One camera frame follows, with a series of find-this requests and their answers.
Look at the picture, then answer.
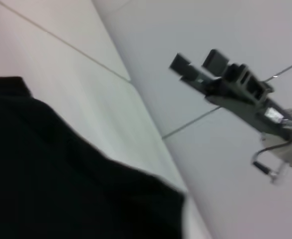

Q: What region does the black shirt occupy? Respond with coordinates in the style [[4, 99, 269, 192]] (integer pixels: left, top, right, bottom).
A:
[[0, 76, 188, 239]]

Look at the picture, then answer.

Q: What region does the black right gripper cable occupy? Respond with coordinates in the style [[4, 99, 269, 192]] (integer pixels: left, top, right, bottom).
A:
[[251, 119, 292, 185]]

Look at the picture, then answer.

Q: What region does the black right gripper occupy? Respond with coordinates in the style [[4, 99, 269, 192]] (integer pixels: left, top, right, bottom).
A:
[[169, 49, 292, 140]]

